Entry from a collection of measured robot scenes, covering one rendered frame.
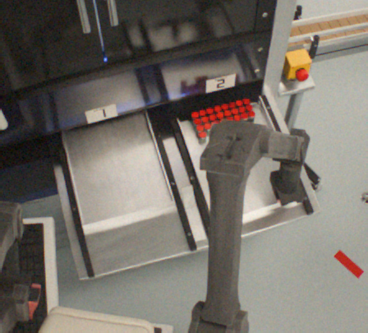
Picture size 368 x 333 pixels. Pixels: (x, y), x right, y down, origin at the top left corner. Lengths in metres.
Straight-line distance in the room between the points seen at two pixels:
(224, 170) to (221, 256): 0.16
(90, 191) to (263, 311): 1.08
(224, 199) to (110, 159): 0.76
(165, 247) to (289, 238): 1.06
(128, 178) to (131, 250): 0.22
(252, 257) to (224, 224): 1.51
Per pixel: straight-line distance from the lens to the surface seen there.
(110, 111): 1.54
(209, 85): 1.57
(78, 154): 1.65
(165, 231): 1.53
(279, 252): 2.46
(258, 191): 1.58
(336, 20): 1.92
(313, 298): 2.43
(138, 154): 1.62
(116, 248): 1.52
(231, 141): 0.93
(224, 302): 1.01
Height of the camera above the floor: 2.32
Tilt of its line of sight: 62 degrees down
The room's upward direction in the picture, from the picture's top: 1 degrees counter-clockwise
